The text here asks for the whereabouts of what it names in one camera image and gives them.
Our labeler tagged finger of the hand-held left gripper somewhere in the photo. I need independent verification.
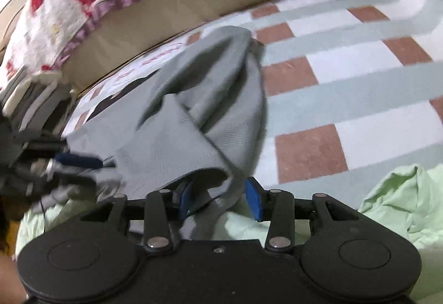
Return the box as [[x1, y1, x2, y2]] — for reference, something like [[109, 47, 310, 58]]
[[48, 153, 104, 171]]

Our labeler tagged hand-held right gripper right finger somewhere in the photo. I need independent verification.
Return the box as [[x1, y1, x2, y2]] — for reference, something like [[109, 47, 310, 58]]
[[245, 177, 362, 252]]

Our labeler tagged grey ribbed garment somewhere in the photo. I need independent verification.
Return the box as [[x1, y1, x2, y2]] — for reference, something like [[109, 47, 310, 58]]
[[52, 26, 269, 246]]

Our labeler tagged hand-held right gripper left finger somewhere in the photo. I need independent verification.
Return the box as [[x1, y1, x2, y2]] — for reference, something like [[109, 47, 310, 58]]
[[80, 181, 195, 254]]

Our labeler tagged light green cloth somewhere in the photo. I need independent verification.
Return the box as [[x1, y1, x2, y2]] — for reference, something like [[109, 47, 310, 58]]
[[16, 164, 443, 304]]

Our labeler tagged checked patterned rug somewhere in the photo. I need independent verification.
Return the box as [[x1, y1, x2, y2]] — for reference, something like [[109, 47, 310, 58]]
[[62, 0, 443, 194]]

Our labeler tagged stack of folded clothes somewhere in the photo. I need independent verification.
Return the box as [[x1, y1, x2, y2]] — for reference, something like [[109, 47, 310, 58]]
[[0, 70, 75, 138]]

